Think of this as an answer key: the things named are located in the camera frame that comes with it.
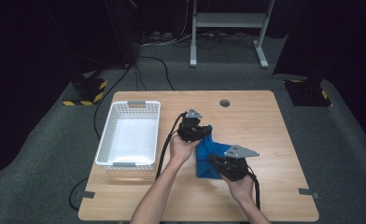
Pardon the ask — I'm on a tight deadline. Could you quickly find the black yellow striped base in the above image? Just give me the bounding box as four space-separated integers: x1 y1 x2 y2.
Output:
283 78 334 108
62 69 108 106

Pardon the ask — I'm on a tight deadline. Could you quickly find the hand-held gripper cable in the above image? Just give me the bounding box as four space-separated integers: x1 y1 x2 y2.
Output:
155 112 188 180
247 164 261 211

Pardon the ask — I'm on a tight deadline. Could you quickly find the right hand-held gripper cable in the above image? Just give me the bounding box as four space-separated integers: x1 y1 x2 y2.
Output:
247 164 261 211

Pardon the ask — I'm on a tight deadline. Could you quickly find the white plastic basket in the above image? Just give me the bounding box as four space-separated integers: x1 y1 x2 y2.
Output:
94 100 162 171

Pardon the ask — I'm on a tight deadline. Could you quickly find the black floor cable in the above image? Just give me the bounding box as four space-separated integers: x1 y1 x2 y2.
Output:
137 55 176 91
92 62 134 140
68 176 90 212

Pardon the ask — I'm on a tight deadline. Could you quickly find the tangle of floor cables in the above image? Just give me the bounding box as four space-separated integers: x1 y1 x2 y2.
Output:
140 30 257 50

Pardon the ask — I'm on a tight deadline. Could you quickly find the blue printed t-shirt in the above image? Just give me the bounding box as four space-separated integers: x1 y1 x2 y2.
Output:
195 125 235 180

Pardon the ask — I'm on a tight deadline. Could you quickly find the person's left hand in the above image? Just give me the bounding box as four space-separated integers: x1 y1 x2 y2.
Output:
169 133 202 166

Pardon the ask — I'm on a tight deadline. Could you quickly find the white metal stand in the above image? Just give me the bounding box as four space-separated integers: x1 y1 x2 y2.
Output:
189 0 275 69

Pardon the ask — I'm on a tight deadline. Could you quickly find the left hand-held gripper cable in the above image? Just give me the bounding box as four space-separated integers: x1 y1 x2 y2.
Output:
155 112 188 180

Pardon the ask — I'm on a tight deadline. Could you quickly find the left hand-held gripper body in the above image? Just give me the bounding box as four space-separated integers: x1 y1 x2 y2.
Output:
176 107 204 143

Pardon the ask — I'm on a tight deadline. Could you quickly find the person's right hand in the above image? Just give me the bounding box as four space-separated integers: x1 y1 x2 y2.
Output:
221 174 256 203

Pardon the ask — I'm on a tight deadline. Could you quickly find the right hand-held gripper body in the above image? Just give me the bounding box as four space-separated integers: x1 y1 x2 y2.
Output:
217 144 260 182

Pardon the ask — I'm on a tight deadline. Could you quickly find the dark curtain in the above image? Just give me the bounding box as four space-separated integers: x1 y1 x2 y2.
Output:
271 0 366 153
0 0 142 178

